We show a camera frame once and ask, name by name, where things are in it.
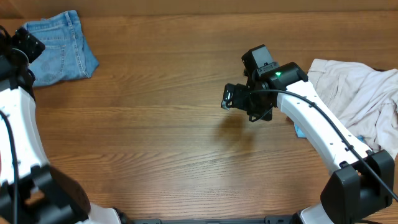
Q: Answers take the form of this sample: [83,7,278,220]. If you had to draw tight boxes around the light blue denim jeans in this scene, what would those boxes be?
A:
[23,10,99,87]

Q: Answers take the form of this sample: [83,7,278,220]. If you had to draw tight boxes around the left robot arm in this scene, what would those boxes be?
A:
[1,27,126,224]

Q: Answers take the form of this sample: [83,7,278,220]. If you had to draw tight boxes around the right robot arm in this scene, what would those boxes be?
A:
[221,45,397,224]

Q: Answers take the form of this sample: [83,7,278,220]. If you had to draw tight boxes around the blue printed t-shirt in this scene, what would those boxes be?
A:
[294,124,365,143]

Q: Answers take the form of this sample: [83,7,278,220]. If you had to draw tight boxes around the beige cotton trousers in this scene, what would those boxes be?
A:
[308,59,397,158]

